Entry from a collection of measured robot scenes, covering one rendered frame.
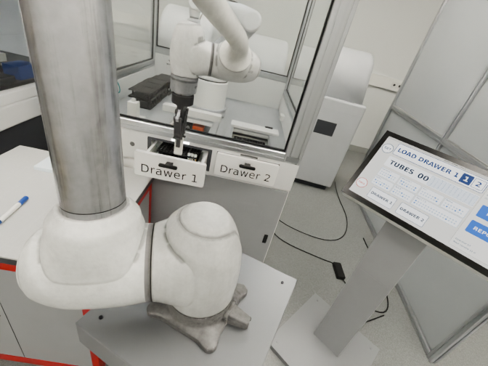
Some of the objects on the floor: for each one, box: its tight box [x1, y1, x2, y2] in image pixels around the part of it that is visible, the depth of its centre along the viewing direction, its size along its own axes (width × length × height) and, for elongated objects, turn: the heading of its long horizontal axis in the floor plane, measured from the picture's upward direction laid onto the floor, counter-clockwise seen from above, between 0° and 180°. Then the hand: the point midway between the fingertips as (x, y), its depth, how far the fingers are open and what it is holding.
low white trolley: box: [0, 145, 155, 366], centre depth 117 cm, size 58×62×76 cm
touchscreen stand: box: [270, 221, 427, 366], centre depth 122 cm, size 50×45×102 cm
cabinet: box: [123, 156, 289, 263], centre depth 185 cm, size 95×103×80 cm
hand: (179, 145), depth 100 cm, fingers closed
